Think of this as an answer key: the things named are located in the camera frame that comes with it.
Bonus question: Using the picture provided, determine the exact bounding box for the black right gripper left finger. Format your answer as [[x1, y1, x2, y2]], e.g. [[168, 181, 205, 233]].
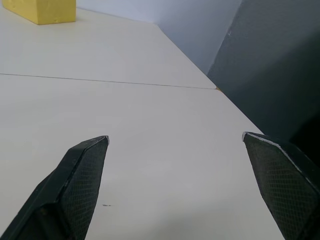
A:
[[0, 135, 111, 240]]

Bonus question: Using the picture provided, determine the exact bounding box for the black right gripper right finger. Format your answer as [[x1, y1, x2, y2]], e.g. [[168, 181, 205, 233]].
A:
[[241, 131, 320, 240]]

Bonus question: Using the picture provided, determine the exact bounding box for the dark grey partition panel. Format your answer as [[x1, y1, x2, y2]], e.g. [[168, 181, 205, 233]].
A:
[[207, 0, 320, 161]]

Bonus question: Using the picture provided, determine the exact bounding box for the yellow foam block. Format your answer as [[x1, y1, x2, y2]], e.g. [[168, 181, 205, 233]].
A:
[[1, 0, 77, 26]]

